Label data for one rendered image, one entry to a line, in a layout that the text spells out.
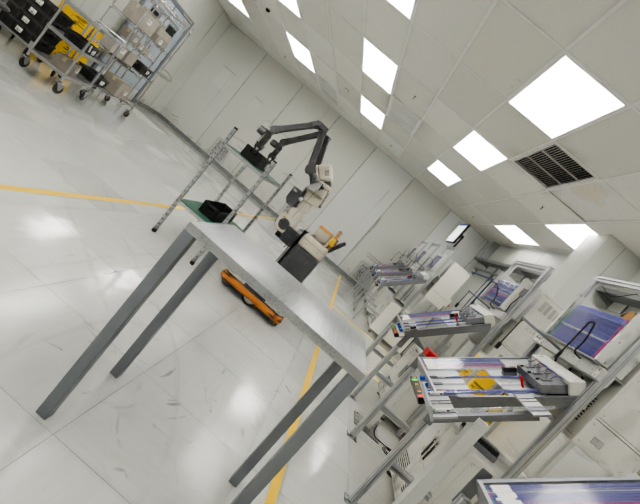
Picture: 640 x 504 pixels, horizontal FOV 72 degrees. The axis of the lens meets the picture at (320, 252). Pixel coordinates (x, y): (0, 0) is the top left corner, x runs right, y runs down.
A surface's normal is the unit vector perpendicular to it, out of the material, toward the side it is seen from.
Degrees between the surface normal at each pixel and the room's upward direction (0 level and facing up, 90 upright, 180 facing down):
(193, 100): 90
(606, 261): 90
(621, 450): 90
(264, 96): 90
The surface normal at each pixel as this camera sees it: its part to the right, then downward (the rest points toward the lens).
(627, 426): -0.08, 0.05
